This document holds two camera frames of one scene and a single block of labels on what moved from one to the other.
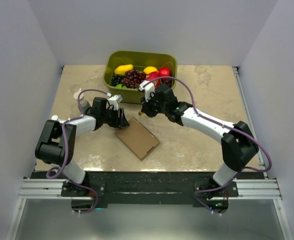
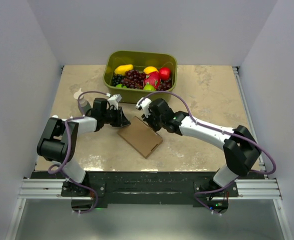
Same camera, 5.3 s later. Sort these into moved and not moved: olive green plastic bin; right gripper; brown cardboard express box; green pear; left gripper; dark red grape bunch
Moved: brown cardboard express box; right gripper
Not moved: left gripper; olive green plastic bin; green pear; dark red grape bunch
